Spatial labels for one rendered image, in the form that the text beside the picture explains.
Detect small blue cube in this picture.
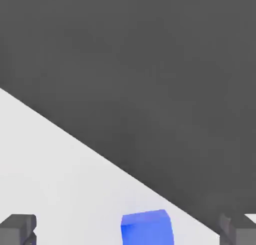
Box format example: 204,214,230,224
120,209,175,245

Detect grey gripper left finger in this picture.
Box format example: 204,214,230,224
0,213,38,245

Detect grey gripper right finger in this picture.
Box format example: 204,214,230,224
218,213,256,245

